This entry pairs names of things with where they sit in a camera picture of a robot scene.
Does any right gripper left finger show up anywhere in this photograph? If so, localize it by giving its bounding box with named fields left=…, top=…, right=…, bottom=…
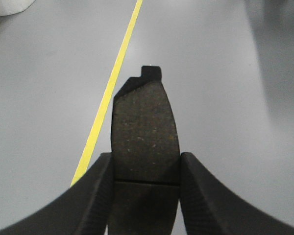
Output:
left=0, top=153, right=113, bottom=235

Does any yellow floor tape line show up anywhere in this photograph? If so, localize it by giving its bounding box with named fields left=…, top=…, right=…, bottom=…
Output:
left=70, top=0, right=143, bottom=187

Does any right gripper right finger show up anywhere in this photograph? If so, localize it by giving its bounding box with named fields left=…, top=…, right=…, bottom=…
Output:
left=180, top=152, right=294, bottom=235

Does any brake pad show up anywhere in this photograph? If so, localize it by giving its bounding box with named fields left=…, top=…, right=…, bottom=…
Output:
left=108, top=66, right=180, bottom=235

